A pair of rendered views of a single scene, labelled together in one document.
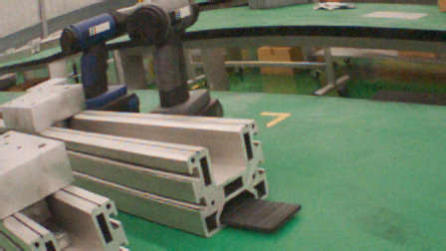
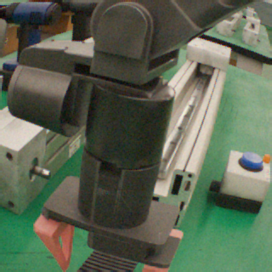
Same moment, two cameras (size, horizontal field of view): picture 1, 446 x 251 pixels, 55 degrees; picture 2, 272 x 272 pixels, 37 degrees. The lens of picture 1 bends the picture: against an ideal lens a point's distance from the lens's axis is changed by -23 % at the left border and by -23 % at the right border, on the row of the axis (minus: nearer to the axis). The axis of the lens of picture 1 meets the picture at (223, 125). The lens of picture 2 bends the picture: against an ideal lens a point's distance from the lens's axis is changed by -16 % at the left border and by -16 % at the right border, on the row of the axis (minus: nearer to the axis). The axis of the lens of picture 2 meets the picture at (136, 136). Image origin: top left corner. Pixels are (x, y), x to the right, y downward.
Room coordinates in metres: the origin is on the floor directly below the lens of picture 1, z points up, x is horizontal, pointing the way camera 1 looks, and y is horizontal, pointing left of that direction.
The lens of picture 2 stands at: (1.17, 1.10, 1.10)
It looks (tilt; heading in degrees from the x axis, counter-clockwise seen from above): 24 degrees down; 237
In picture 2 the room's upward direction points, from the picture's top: 11 degrees clockwise
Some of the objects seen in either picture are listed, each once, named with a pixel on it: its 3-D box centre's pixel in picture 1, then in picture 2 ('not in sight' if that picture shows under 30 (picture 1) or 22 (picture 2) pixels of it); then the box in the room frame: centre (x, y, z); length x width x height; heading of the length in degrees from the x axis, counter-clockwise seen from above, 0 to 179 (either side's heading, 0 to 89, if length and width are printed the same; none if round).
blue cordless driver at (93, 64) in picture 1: (109, 66); (15, 43); (0.95, 0.19, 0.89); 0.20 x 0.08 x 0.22; 137
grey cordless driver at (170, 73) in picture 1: (181, 65); (69, 28); (0.76, 0.04, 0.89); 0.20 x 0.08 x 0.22; 158
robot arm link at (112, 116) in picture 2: not in sight; (121, 114); (1.01, 0.84, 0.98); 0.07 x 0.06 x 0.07; 130
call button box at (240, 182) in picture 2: not in sight; (240, 180); (0.72, 0.71, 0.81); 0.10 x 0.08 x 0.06; 136
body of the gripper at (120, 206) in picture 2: not in sight; (115, 190); (1.01, 0.84, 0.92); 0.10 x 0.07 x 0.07; 136
